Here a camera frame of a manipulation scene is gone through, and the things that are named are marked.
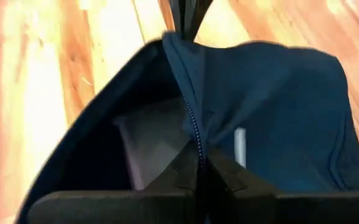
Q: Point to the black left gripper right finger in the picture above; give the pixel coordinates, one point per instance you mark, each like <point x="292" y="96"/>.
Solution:
<point x="291" y="208"/>

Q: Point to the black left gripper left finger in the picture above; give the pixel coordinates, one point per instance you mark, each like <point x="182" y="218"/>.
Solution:
<point x="120" y="207"/>

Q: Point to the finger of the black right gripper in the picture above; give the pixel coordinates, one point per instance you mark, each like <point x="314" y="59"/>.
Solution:
<point x="176" y="15"/>
<point x="194" y="15"/>

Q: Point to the dark blue backpack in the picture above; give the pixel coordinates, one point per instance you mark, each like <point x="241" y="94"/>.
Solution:
<point x="275" y="93"/>

